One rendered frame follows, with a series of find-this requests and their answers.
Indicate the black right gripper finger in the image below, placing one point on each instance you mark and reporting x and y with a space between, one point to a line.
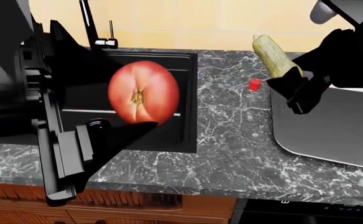
310 95
288 84

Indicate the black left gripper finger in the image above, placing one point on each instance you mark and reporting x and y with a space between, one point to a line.
113 140
72 63

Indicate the green zucchini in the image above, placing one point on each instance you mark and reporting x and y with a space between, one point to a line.
271 56

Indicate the red apple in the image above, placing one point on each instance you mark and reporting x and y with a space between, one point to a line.
144 93

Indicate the grey metal tray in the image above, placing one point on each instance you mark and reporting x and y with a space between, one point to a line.
330 130

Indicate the black sink faucet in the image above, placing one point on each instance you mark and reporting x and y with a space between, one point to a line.
89 25

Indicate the black kitchen sink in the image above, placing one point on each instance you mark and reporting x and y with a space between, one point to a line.
187 102

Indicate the small red cube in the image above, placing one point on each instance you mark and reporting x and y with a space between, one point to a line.
254 84

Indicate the brown wooden cabinet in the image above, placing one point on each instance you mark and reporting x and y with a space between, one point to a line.
138 210

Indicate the black under-counter appliance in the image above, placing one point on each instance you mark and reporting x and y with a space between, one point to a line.
309 213

